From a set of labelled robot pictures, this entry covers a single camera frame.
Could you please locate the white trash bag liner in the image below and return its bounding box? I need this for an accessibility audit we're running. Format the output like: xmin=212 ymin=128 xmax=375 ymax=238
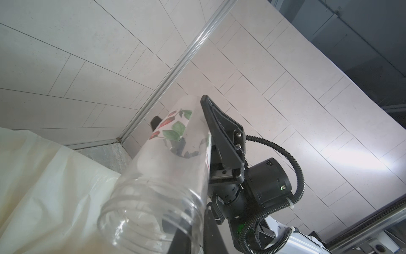
xmin=1 ymin=128 xmax=119 ymax=254

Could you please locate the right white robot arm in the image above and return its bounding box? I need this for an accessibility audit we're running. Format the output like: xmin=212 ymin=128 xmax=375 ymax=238
xmin=199 ymin=95 xmax=327 ymax=254

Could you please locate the white lid rose tea jar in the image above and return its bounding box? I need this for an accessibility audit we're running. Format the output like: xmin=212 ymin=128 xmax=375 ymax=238
xmin=97 ymin=95 xmax=211 ymax=254

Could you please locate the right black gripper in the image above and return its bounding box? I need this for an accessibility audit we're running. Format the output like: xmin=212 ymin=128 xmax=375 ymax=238
xmin=200 ymin=94 xmax=292 ymax=232

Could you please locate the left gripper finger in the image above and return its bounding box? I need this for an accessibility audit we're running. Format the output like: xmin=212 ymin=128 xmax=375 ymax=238
xmin=167 ymin=208 xmax=228 ymax=254

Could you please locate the right black corrugated cable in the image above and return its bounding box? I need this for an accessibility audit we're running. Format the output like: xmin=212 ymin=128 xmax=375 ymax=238
xmin=237 ymin=134 xmax=306 ymax=254

